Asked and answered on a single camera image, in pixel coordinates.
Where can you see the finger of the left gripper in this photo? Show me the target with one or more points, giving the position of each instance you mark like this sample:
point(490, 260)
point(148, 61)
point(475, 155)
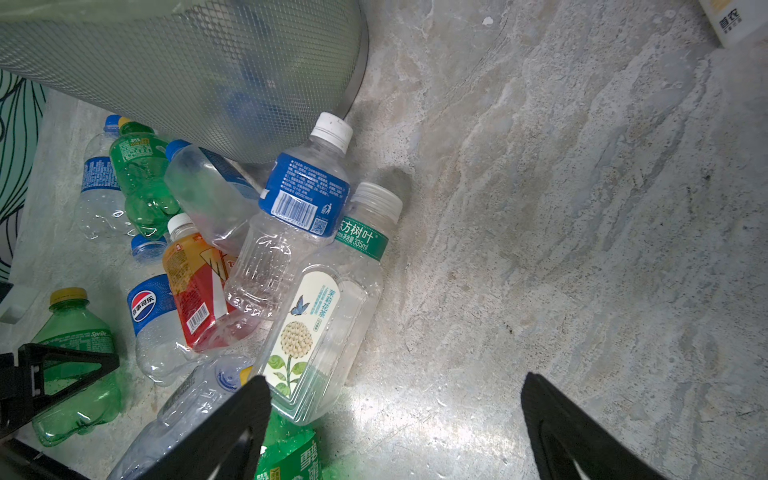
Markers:
point(38, 377)

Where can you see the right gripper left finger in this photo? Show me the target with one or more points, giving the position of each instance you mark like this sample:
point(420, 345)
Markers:
point(227, 445)

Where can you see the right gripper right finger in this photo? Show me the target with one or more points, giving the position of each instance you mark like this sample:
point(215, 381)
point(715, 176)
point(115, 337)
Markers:
point(568, 444)

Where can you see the pepsi label clear bottle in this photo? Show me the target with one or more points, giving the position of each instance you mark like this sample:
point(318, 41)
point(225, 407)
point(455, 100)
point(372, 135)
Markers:
point(161, 351)

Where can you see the clear bottle green label tea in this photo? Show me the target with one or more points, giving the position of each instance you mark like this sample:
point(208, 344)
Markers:
point(323, 321)

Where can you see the mesh bin with green liner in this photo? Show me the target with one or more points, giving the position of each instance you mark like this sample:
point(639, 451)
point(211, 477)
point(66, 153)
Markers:
point(246, 79)

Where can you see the green sprite bottle front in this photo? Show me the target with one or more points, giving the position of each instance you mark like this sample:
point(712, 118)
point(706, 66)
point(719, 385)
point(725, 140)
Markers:
point(289, 451)

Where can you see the red yellow label bottle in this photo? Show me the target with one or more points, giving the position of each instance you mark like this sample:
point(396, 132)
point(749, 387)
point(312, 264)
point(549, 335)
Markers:
point(197, 273)

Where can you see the clear bottle blue label upright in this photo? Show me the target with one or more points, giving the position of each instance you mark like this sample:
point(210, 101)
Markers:
point(100, 209)

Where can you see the clear bottle blue cap slanted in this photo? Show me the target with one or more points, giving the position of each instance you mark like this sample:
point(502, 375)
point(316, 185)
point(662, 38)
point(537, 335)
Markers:
point(219, 197)

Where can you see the clear bottle white cap blue label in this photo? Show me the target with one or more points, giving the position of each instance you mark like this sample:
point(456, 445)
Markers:
point(299, 211)

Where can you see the white yogurt cup blue lid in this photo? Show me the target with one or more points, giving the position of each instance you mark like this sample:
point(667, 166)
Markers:
point(734, 20)

